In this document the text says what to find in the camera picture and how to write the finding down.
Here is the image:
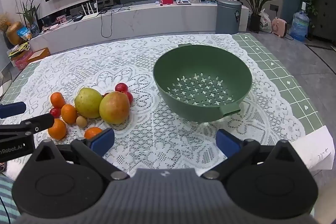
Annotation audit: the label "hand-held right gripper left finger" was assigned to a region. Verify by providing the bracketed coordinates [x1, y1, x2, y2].
[33, 127, 130, 180]

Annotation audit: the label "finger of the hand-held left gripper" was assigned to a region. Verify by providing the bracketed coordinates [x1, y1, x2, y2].
[0, 102, 27, 119]
[0, 113, 55, 138]

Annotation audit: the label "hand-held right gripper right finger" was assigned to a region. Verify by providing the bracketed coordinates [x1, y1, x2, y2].
[201, 129, 307, 180]

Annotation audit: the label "orange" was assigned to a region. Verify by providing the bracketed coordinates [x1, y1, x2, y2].
[50, 92, 66, 109]
[47, 118, 67, 140]
[61, 104, 78, 124]
[84, 127, 103, 140]

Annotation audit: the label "red-yellow mango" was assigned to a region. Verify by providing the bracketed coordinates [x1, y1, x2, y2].
[99, 91, 131, 125]

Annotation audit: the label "green plastic colander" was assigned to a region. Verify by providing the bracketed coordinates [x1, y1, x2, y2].
[153, 42, 253, 123]

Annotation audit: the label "teal striped cloth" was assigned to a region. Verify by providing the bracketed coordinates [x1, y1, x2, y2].
[0, 173, 20, 224]

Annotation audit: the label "pink box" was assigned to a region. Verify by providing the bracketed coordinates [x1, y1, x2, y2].
[13, 50, 34, 70]

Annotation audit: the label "white lace tablecloth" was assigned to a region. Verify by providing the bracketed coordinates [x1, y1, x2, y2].
[5, 34, 306, 180]

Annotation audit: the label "yellow snack packets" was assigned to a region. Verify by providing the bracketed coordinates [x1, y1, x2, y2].
[8, 42, 30, 58]

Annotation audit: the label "orange cardboard box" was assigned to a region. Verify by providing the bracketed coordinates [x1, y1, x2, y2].
[27, 48, 50, 63]

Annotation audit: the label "blue snack bag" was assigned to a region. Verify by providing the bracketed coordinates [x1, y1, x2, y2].
[17, 27, 32, 41]

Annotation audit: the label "gold vase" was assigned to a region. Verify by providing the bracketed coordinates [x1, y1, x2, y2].
[6, 21, 24, 46]

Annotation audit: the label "dried flower bunch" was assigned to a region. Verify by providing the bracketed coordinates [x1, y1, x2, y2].
[0, 13, 11, 31]

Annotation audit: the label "green grid table mat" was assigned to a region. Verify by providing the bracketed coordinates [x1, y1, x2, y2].
[0, 33, 324, 135]

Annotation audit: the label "white paper sheet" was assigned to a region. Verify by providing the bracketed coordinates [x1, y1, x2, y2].
[290, 125, 336, 171]

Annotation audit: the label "green plant in vase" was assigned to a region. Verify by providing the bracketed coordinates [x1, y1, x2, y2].
[16, 0, 41, 30]

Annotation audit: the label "white router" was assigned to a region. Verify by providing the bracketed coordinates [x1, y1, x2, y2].
[80, 0, 102, 20]

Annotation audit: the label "grey trash can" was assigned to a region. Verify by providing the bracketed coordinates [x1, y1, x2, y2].
[215, 0, 242, 35]

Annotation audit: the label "long-leaf potted plant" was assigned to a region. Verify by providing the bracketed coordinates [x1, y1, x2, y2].
[234, 0, 282, 33]

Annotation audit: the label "white plastic bag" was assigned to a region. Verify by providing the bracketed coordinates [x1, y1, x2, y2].
[259, 9, 272, 33]

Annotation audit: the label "pink heater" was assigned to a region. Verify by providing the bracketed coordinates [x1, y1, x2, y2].
[271, 17, 288, 38]

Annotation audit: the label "white marble TV cabinet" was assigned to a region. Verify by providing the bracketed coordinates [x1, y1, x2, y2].
[28, 1, 250, 54]

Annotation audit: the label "blue water bottle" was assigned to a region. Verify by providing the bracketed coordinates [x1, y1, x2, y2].
[289, 10, 310, 42]

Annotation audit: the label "dark grey cabinet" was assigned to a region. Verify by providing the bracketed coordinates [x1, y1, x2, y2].
[312, 0, 336, 42]

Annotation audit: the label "black cable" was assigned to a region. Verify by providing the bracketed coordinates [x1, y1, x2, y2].
[100, 5, 132, 38]

